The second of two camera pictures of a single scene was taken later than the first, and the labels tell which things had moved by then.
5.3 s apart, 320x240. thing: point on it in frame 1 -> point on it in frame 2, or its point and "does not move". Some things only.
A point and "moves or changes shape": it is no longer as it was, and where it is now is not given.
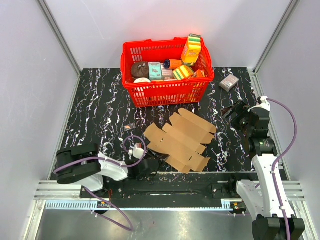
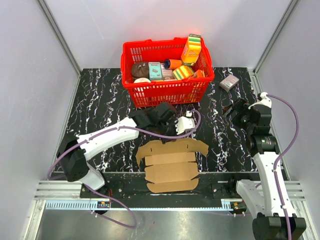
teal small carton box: x=155 y=71 does not move
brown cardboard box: x=182 y=141 moves or changes shape
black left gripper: x=159 y=156 -> x=174 y=122
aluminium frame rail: x=56 y=194 does not move
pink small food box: x=167 y=74 does not move
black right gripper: x=240 y=108 does not move
